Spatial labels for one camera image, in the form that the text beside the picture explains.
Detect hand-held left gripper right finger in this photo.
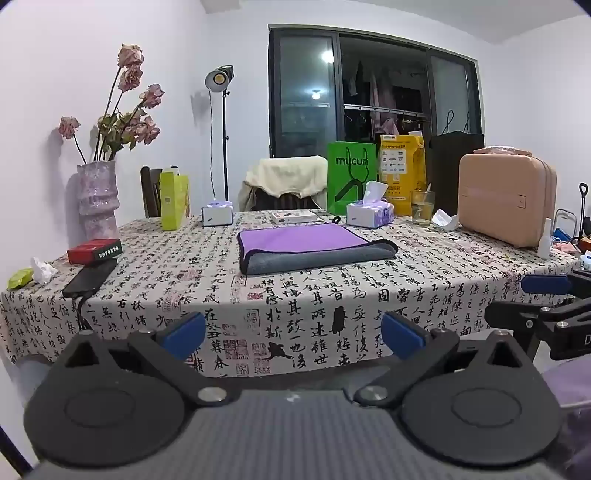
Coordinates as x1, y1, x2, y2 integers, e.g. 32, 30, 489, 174
355, 311, 533, 408

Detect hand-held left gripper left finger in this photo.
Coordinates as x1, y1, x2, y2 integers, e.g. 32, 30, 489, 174
59, 311, 237, 409

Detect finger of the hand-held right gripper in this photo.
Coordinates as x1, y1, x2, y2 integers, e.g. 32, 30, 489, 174
521, 270, 591, 296
485, 300, 557, 334

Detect purple and grey towel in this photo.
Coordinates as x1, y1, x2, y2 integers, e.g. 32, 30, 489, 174
237, 217, 399, 276

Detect small white bottle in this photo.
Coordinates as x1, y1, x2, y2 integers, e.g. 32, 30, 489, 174
537, 218, 553, 259

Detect purple cloth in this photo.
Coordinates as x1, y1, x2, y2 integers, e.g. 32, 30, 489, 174
540, 355, 591, 462

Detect calligraphy print tablecloth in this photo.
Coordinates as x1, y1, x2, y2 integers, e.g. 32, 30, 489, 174
0, 210, 591, 379

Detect black phone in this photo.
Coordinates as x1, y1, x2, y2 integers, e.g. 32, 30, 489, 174
62, 258, 118, 298

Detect folded white paper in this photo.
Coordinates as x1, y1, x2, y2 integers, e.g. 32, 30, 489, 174
431, 209, 460, 230

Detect red and black box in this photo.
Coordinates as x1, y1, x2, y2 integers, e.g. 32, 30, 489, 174
67, 238, 123, 265

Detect white tissue box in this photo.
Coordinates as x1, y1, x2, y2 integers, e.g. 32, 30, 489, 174
202, 201, 234, 227

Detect glass cup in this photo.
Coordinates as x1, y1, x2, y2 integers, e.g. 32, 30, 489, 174
410, 189, 436, 226

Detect purple tissue pack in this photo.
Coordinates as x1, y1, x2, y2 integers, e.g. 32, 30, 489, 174
346, 181, 395, 229

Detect yellow-green paper bag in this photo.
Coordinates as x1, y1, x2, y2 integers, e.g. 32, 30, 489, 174
160, 170, 191, 232

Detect pink cloth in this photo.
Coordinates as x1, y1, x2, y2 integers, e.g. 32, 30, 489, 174
473, 145, 533, 156

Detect black paper bag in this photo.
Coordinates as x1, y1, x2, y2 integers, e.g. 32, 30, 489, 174
428, 131, 485, 216

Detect dark wooden chair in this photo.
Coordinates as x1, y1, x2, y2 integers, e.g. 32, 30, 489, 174
140, 166, 163, 219
252, 187, 320, 212

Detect crumpled white tissue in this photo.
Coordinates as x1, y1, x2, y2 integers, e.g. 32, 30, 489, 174
30, 257, 58, 284

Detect flat white box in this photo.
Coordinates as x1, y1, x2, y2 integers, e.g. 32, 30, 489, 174
271, 211, 319, 225

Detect purple speckled ceramic vase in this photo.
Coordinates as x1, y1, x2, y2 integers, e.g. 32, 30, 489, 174
76, 160, 122, 241

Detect yellow paper bag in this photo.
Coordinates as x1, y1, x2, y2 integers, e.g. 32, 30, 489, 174
378, 133, 426, 217

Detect green paper bag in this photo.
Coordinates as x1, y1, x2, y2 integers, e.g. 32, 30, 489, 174
327, 141, 378, 217

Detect green wrapper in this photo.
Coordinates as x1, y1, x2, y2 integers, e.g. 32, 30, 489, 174
6, 268, 36, 291

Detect cream cloth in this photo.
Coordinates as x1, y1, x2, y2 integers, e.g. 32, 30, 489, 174
239, 156, 329, 212

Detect studio floor lamp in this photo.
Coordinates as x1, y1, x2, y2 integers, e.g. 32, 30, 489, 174
205, 65, 235, 203

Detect dried pink roses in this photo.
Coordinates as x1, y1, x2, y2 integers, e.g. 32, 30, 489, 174
58, 44, 166, 163

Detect dark framed sliding glass door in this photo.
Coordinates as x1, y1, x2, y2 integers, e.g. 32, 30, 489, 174
268, 25, 484, 160

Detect black trolley handle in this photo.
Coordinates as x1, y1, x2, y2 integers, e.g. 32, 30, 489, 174
577, 183, 591, 241

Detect black cable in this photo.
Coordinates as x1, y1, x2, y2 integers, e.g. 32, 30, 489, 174
76, 295, 93, 332

